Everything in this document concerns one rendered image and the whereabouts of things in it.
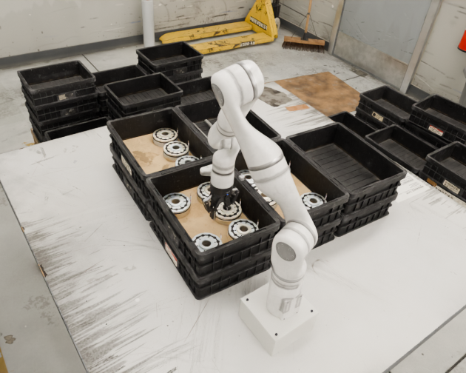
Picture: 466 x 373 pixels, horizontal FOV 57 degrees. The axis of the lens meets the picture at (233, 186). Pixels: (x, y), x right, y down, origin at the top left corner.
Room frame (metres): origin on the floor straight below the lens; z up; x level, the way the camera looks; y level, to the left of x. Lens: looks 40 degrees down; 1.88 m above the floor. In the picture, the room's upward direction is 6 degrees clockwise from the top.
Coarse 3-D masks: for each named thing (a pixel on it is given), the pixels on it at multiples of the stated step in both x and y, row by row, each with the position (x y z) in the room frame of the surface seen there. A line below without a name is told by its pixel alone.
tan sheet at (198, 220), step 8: (184, 192) 1.20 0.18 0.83; (192, 192) 1.20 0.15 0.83; (192, 200) 1.16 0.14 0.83; (192, 208) 1.12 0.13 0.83; (200, 208) 1.12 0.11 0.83; (192, 216) 1.08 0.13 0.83; (200, 216) 1.08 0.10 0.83; (208, 216) 1.08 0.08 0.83; (184, 224) 1.03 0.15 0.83; (192, 224) 1.04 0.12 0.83; (200, 224) 1.04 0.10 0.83; (208, 224) 1.05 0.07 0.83; (216, 224) 1.05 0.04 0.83; (192, 232) 1.00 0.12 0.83; (200, 232) 1.00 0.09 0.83; (208, 232) 1.01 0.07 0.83; (216, 232) 1.01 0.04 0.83; (224, 232) 1.01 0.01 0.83; (224, 240) 0.98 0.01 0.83
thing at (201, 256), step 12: (180, 168) 1.21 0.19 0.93; (156, 192) 1.07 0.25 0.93; (252, 192) 1.12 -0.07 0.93; (264, 204) 1.06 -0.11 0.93; (168, 216) 0.98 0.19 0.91; (180, 228) 0.92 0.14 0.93; (264, 228) 0.96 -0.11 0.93; (276, 228) 0.97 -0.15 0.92; (240, 240) 0.89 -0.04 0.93; (252, 240) 0.92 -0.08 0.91; (192, 252) 0.84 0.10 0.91; (204, 252) 0.83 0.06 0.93; (216, 252) 0.84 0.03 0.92
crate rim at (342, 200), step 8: (288, 144) 1.43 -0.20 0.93; (240, 152) 1.35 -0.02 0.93; (296, 152) 1.39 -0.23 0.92; (328, 176) 1.25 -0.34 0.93; (248, 184) 1.16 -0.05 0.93; (336, 184) 1.21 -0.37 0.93; (256, 192) 1.12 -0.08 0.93; (344, 192) 1.17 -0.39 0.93; (264, 200) 1.09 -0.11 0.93; (336, 200) 1.13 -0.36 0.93; (344, 200) 1.14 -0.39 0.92; (272, 208) 1.05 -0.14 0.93; (312, 208) 1.07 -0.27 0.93; (320, 208) 1.08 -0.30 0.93; (328, 208) 1.10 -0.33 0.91; (280, 216) 1.02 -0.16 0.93; (280, 224) 1.00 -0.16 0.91
